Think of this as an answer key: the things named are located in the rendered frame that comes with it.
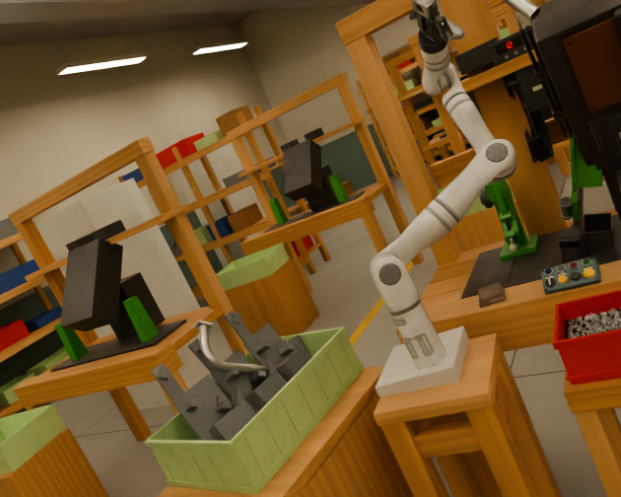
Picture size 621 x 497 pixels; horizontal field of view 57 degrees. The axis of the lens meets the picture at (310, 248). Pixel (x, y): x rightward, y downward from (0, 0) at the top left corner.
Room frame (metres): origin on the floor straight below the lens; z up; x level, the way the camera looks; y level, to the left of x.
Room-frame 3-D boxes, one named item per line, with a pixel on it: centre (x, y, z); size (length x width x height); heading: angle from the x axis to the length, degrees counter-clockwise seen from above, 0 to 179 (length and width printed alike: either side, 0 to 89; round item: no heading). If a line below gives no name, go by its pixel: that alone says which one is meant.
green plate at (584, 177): (1.68, -0.87, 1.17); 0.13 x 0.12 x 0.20; 59
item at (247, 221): (7.92, 0.98, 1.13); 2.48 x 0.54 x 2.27; 56
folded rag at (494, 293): (1.68, -0.45, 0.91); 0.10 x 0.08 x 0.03; 159
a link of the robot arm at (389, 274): (1.50, -0.17, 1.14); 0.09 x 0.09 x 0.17; 88
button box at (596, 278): (1.54, -0.65, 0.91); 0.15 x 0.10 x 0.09; 59
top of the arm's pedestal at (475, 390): (1.49, -0.18, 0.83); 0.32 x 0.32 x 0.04; 62
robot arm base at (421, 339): (1.50, -0.17, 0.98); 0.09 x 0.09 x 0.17; 57
